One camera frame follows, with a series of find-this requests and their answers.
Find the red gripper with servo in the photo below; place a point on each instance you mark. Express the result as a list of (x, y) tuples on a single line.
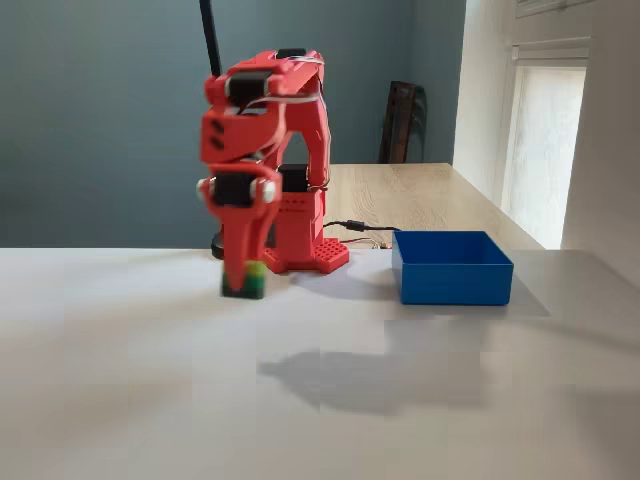
[(235, 191)]

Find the green lego brick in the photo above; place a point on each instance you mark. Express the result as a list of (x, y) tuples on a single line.
[(256, 282)]

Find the red robot arm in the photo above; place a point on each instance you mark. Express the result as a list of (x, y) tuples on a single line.
[(302, 130)]

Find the blue plastic box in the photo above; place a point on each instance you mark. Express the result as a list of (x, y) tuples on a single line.
[(455, 280)]

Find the black round stand base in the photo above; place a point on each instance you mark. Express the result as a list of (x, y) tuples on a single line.
[(217, 247)]

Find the dark wooden chair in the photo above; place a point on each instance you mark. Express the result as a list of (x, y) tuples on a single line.
[(402, 125)]

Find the black stand pole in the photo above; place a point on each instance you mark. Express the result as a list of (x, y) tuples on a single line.
[(211, 37)]

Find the white window with blind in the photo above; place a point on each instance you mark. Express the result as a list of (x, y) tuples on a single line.
[(545, 145)]

